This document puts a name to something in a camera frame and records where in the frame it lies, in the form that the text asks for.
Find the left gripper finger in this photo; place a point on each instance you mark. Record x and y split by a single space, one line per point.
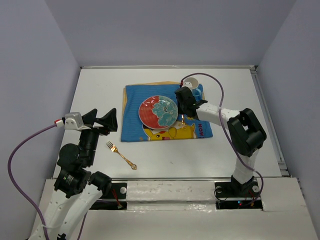
89 118
109 120

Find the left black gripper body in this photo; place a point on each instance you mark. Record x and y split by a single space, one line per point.
90 137

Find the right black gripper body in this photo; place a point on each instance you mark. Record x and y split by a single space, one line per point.
181 108

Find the blue mug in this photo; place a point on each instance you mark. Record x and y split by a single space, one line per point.
196 92

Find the gold spoon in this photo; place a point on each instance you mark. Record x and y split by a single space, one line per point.
183 121

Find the blue pikachu placemat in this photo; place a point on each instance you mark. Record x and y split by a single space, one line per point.
133 130

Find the gold fork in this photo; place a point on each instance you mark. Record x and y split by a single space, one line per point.
114 149

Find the red and teal plate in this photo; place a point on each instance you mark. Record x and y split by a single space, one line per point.
158 112

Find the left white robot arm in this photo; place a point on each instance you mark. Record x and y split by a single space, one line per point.
76 189

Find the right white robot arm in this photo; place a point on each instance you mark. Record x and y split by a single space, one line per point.
243 131

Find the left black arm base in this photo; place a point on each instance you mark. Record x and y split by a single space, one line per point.
114 200

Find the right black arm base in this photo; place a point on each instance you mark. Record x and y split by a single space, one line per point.
226 198

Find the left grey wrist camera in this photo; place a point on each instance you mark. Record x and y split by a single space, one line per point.
72 121

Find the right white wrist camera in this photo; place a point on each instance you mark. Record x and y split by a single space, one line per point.
186 83

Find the metal table rail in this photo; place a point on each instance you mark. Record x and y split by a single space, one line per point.
102 89

